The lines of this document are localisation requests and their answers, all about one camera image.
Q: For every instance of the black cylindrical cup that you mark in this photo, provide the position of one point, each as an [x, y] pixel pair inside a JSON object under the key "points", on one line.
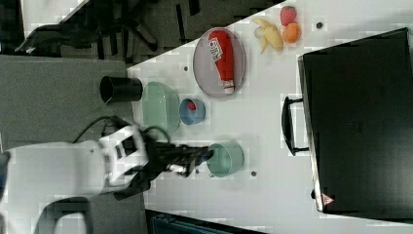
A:
{"points": [[119, 89]]}

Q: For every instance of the green perforated colander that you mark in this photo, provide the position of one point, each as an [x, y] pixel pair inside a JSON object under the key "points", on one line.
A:
{"points": [[160, 107]]}

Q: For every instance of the black toaster oven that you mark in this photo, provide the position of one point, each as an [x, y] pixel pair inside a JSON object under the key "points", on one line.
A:
{"points": [[357, 100]]}

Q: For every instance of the peeled toy banana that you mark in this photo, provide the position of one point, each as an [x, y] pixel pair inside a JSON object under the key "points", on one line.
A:
{"points": [[268, 35]]}

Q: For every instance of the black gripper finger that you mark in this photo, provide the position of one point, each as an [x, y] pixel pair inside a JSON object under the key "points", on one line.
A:
{"points": [[193, 166], [203, 153]]}

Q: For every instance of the green metal mug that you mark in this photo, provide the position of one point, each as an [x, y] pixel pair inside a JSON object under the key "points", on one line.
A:
{"points": [[227, 158]]}

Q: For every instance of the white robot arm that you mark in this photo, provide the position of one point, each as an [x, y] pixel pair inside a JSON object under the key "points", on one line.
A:
{"points": [[47, 188]]}

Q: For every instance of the grey oval plate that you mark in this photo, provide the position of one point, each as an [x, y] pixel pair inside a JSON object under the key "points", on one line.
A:
{"points": [[205, 71]]}

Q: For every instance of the small red strawberry toy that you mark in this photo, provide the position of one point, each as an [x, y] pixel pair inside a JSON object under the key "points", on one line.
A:
{"points": [[191, 105]]}

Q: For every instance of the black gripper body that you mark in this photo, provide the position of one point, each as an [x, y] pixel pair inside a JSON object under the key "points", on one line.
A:
{"points": [[168, 157]]}

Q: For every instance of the black office chair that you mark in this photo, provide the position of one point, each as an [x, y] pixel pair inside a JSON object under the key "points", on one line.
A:
{"points": [[90, 23]]}

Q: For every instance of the red ketchup bottle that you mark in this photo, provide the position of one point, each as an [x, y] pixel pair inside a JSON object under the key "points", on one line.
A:
{"points": [[221, 51]]}

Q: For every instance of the black oven door handle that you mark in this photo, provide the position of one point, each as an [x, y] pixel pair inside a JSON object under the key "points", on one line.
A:
{"points": [[287, 126]]}

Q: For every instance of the small blue bowl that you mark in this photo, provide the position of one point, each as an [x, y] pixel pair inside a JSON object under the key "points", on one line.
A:
{"points": [[192, 117]]}

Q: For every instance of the orange toy fruit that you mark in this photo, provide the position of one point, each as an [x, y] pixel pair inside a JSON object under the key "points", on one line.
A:
{"points": [[291, 32]]}

